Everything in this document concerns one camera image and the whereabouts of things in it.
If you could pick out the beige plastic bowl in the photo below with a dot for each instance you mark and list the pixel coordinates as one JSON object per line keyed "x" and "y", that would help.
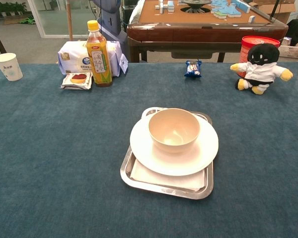
{"x": 174, "y": 124}

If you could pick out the blue white robot base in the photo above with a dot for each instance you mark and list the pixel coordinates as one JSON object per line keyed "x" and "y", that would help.
{"x": 110, "y": 19}

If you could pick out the white round plate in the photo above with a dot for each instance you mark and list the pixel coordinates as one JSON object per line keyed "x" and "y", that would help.
{"x": 144, "y": 146}

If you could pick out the white folded napkin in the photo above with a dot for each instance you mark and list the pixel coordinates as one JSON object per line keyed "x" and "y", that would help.
{"x": 169, "y": 179}

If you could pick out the blue cookie snack packet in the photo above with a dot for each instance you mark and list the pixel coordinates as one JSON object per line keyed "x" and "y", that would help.
{"x": 193, "y": 69}

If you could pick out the stainless steel tray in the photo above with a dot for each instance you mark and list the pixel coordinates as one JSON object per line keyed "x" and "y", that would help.
{"x": 164, "y": 189}

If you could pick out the yellow-capped tea bottle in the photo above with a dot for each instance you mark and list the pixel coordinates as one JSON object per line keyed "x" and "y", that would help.
{"x": 98, "y": 62}

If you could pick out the small pastry snack packet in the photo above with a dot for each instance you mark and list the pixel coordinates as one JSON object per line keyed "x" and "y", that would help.
{"x": 77, "y": 80}

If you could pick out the white tissue pack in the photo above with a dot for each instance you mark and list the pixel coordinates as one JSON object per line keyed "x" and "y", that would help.
{"x": 73, "y": 58}

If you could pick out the brown mahjong table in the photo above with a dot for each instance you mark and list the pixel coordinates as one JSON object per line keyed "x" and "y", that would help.
{"x": 203, "y": 29}

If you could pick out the blue carpet table cover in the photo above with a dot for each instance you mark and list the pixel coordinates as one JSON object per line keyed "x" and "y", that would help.
{"x": 52, "y": 161}

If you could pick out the black plush toy white coat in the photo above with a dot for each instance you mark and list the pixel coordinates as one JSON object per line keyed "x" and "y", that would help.
{"x": 259, "y": 69}

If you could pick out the red cylindrical canister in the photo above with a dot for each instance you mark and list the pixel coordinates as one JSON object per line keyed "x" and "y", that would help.
{"x": 248, "y": 47}

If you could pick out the wooden pole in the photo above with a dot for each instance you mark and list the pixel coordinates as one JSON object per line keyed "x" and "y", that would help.
{"x": 69, "y": 19}

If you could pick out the mahjong tile pile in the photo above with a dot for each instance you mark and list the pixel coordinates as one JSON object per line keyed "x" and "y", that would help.
{"x": 226, "y": 10}

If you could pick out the white paper cup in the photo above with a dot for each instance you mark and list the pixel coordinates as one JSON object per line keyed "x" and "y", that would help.
{"x": 8, "y": 67}

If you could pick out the white plastic basket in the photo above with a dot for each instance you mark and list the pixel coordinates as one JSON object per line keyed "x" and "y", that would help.
{"x": 291, "y": 50}

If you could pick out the cardboard box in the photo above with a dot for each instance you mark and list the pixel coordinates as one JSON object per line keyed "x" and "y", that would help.
{"x": 280, "y": 7}

